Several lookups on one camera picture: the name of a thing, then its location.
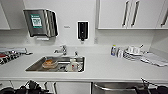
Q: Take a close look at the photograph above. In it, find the small clear bottle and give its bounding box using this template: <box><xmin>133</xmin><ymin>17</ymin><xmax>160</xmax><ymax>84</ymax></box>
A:
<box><xmin>117</xmin><ymin>47</ymin><xmax>124</xmax><ymax>59</ymax></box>

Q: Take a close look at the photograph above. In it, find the blue white bottle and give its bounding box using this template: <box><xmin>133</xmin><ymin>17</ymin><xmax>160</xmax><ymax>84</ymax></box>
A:
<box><xmin>110</xmin><ymin>44</ymin><xmax>118</xmax><ymax>57</ymax></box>

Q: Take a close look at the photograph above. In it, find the black soap dispenser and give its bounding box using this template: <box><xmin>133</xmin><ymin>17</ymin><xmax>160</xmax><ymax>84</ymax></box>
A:
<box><xmin>76</xmin><ymin>20</ymin><xmax>90</xmax><ymax>43</ymax></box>

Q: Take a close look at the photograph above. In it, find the wire dish rack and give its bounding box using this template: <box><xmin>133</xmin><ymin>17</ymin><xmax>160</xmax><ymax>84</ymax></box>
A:
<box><xmin>0</xmin><ymin>47</ymin><xmax>34</xmax><ymax>66</ymax></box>

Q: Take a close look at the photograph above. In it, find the orange-brown bowl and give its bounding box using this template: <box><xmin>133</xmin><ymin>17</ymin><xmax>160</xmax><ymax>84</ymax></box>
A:
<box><xmin>42</xmin><ymin>58</ymin><xmax>56</xmax><ymax>70</ymax></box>

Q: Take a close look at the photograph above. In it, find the red cup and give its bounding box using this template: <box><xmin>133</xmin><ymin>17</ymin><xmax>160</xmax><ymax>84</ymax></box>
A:
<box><xmin>0</xmin><ymin>54</ymin><xmax>12</xmax><ymax>65</ymax></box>

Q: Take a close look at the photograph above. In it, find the small sink soap pump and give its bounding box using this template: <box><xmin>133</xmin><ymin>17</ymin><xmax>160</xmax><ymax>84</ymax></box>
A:
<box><xmin>73</xmin><ymin>50</ymin><xmax>80</xmax><ymax>58</ymax></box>

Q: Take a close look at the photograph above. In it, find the stack of white bowls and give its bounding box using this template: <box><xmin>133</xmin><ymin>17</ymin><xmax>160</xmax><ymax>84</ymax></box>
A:
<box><xmin>123</xmin><ymin>46</ymin><xmax>145</xmax><ymax>62</ymax></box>

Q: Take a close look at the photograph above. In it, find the steel paper towel dispenser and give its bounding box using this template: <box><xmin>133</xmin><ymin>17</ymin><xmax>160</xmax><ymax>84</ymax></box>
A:
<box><xmin>22</xmin><ymin>8</ymin><xmax>60</xmax><ymax>41</ymax></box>

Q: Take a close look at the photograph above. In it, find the steel kitchen sink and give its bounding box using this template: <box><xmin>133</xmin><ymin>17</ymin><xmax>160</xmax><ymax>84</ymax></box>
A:
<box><xmin>24</xmin><ymin>55</ymin><xmax>86</xmax><ymax>74</ymax></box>

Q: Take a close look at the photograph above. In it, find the white double-door base cabinet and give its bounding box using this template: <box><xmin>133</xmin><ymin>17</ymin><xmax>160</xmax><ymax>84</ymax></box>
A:
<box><xmin>44</xmin><ymin>81</ymin><xmax>92</xmax><ymax>94</ymax></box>

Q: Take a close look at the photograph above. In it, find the chrome faucet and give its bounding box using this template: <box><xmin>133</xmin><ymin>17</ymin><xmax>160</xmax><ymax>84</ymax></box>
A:
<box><xmin>53</xmin><ymin>44</ymin><xmax>69</xmax><ymax>57</ymax></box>

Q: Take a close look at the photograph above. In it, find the stainless steel dishwasher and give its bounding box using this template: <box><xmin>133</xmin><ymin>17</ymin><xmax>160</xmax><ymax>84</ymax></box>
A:
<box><xmin>91</xmin><ymin>82</ymin><xmax>148</xmax><ymax>94</ymax></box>

